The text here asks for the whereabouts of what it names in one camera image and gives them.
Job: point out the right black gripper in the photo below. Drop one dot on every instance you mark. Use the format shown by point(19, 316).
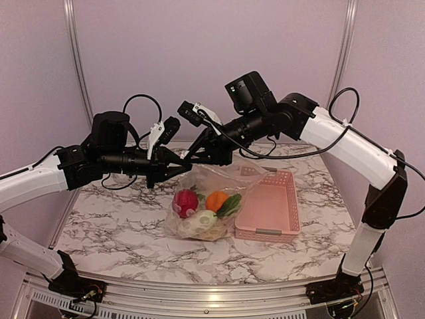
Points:
point(220, 153)

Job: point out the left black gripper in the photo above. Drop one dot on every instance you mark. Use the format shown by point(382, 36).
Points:
point(160, 158)

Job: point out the dark red toy fruit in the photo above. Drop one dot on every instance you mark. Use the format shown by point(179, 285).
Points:
point(185, 203)

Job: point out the orange toy fruit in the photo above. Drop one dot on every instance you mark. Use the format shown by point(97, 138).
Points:
point(216, 200)

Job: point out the clear zip top bag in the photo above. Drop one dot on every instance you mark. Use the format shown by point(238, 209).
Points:
point(238, 177)

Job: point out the white long toy vegetable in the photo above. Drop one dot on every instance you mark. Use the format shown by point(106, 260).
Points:
point(197, 223)

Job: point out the pink plastic basket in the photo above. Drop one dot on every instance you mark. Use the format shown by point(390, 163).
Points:
point(270, 212)

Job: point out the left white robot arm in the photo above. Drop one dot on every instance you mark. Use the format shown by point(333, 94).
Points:
point(65, 170)

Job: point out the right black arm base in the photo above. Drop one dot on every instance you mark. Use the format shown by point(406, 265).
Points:
point(333, 289)

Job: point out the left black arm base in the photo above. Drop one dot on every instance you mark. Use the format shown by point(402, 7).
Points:
point(79, 288)

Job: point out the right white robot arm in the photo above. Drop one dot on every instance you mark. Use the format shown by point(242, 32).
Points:
point(302, 119)

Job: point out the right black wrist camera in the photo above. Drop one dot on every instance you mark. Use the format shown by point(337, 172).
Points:
point(250, 93)

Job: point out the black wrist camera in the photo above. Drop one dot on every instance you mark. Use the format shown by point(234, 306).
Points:
point(250, 93)
point(109, 131)

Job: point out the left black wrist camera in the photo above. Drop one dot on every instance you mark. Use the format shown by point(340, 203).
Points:
point(109, 131)

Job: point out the front aluminium frame rail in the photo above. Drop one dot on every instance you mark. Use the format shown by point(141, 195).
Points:
point(127, 298)

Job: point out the left aluminium frame post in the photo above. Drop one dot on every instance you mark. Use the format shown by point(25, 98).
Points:
point(71, 25)

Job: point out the aluminium frame post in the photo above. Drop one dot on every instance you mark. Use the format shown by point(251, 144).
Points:
point(71, 25)
point(345, 47)

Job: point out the right aluminium frame post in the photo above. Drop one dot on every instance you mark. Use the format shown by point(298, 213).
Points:
point(345, 47)

